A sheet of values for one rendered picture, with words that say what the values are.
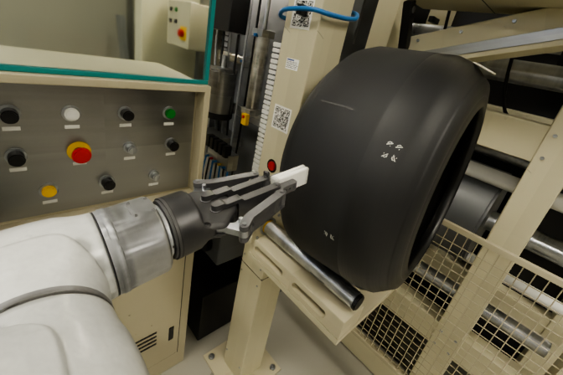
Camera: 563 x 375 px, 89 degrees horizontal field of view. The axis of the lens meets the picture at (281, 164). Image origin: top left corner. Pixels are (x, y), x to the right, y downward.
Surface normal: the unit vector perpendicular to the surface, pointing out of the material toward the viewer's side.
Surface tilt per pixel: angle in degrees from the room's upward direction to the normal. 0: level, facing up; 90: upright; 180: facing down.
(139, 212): 8
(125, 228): 31
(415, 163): 72
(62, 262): 21
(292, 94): 90
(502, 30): 90
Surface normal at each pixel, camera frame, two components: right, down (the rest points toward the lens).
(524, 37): -0.72, 0.13
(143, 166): 0.66, 0.40
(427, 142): 0.14, -0.02
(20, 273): 0.14, -0.89
